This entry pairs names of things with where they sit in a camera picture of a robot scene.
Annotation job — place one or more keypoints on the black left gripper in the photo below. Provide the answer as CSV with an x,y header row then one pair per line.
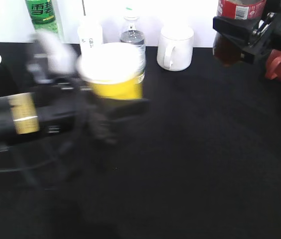
x,y
64,100

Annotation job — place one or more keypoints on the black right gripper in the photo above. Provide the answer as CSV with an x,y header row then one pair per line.
x,y
254,38

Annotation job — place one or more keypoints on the cola bottle red label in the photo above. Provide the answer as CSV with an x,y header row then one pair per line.
x,y
223,49

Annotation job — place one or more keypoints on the yellow plastic cup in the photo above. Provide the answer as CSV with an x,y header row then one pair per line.
x,y
112,71

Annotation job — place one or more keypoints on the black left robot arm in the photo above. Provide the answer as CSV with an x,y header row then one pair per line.
x,y
19,121

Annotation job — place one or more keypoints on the green sprite bottle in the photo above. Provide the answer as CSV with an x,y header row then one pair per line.
x,y
44,15

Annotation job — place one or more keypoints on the white ceramic mug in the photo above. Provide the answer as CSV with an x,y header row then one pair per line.
x,y
175,47

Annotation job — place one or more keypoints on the clear water bottle green label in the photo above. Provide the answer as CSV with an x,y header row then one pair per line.
x,y
131,33

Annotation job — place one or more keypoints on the small yogurt drink carton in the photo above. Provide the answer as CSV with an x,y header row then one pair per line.
x,y
90,34

